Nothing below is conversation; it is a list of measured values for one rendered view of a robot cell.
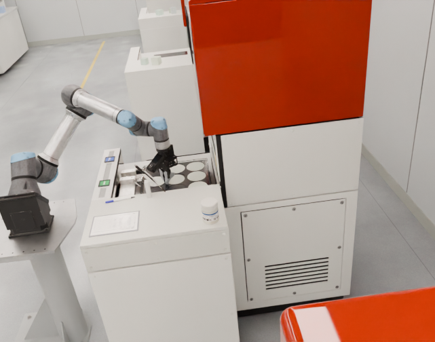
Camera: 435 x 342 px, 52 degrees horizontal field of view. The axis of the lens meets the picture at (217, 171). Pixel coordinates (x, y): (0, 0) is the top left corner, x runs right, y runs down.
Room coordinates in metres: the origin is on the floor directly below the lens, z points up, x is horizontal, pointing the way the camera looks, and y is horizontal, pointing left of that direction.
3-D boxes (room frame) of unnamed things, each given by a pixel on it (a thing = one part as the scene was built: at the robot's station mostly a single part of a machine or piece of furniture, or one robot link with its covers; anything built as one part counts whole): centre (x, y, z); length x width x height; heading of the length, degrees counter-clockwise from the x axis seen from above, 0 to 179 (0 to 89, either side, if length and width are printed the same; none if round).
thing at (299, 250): (2.27, -0.33, 0.41); 0.82 x 0.71 x 0.82; 3
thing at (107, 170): (2.10, 0.59, 0.89); 0.55 x 0.09 x 0.14; 3
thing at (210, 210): (1.56, 0.05, 1.01); 0.07 x 0.07 x 0.10
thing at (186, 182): (2.05, 0.22, 0.90); 0.34 x 0.34 x 0.01; 3
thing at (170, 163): (2.02, 0.25, 1.05); 0.09 x 0.08 x 0.12; 135
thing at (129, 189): (2.02, 0.48, 0.87); 0.36 x 0.08 x 0.03; 3
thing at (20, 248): (1.86, 0.97, 0.75); 0.45 x 0.44 x 0.13; 92
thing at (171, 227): (1.66, 0.30, 0.89); 0.62 x 0.35 x 0.14; 93
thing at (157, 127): (2.01, 0.26, 1.21); 0.09 x 0.08 x 0.11; 70
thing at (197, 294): (1.96, 0.32, 0.41); 0.97 x 0.64 x 0.82; 3
